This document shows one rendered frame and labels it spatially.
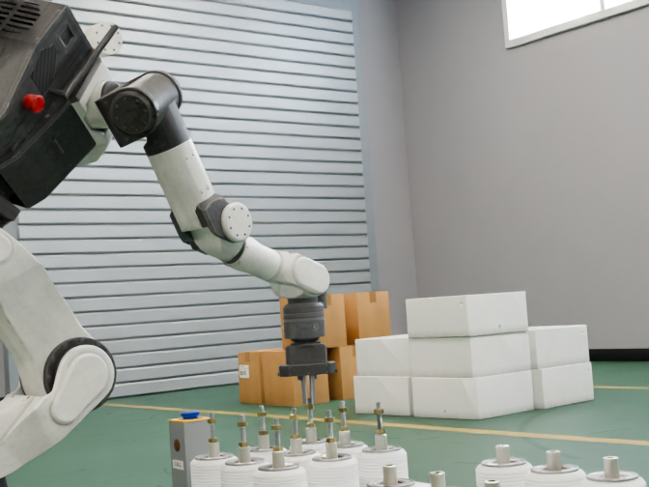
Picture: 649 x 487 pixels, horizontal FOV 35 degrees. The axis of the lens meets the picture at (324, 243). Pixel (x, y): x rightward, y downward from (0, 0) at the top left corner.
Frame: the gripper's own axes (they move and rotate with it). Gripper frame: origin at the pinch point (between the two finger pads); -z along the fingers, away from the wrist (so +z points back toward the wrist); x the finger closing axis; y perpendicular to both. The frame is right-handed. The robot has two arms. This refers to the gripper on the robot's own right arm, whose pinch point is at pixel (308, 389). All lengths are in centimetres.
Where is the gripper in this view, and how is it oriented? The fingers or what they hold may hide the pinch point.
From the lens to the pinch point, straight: 222.5
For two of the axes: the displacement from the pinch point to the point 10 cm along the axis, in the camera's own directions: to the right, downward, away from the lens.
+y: -1.2, 0.7, 9.9
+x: 9.9, -0.6, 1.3
